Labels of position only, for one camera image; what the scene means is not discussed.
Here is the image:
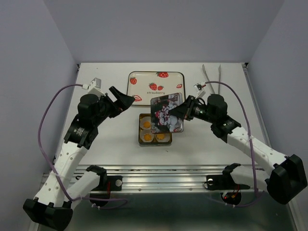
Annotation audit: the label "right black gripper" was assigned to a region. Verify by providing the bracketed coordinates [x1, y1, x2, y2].
[167, 95, 216, 124]

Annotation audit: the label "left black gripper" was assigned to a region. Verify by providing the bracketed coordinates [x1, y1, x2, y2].
[93, 86, 136, 126]

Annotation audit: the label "gold tin lid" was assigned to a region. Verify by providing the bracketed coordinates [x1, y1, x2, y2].
[150, 93, 184, 134]

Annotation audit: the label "metal tongs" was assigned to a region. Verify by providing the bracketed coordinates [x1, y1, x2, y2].
[202, 64, 221, 94]

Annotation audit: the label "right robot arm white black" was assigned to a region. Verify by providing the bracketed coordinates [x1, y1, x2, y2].
[169, 94, 308, 205]

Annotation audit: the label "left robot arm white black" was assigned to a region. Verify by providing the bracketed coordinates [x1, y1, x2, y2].
[23, 86, 135, 231]

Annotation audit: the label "paper cup back left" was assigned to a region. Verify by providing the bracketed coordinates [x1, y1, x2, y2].
[140, 116, 151, 130]

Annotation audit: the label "paper cup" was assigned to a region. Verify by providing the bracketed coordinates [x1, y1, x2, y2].
[140, 116, 151, 130]
[140, 129, 154, 143]
[155, 133, 170, 143]

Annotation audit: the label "strawberry pattern tray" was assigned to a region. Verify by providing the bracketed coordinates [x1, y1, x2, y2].
[127, 71, 186, 106]

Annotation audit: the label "paper cup front right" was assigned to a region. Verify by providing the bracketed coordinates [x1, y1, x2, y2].
[155, 133, 170, 143]

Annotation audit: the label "paper cup front left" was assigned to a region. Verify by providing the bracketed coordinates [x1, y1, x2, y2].
[140, 129, 154, 143]

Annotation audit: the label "square cookie tin base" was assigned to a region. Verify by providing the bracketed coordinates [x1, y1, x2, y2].
[138, 114, 172, 147]

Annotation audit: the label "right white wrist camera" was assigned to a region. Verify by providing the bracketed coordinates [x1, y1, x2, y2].
[194, 82, 206, 99]

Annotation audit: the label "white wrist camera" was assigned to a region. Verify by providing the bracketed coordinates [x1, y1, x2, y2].
[194, 82, 206, 99]
[82, 78, 104, 97]

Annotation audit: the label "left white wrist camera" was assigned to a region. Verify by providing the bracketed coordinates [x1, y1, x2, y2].
[82, 78, 104, 97]

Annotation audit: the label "aluminium mounting rail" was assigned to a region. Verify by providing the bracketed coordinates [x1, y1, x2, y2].
[38, 164, 294, 193]

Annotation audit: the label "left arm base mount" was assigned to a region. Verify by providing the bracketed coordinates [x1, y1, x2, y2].
[83, 165, 123, 209]

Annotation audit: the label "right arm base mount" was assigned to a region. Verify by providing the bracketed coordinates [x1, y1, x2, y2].
[203, 175, 250, 206]

